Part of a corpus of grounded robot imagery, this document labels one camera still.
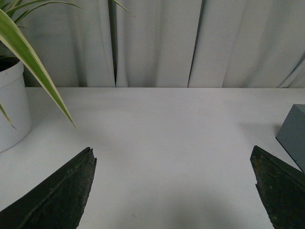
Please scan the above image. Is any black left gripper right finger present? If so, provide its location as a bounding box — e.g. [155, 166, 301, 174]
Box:
[250, 146, 305, 229]

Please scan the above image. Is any green striped plant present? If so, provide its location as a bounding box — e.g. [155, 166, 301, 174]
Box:
[0, 0, 137, 130]

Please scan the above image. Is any gray box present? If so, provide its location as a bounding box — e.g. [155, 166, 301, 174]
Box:
[276, 104, 305, 172]

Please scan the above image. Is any white plant pot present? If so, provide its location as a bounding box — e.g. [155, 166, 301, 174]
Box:
[0, 56, 31, 152]

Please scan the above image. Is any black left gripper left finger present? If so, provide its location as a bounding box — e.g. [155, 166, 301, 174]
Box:
[0, 147, 97, 229]

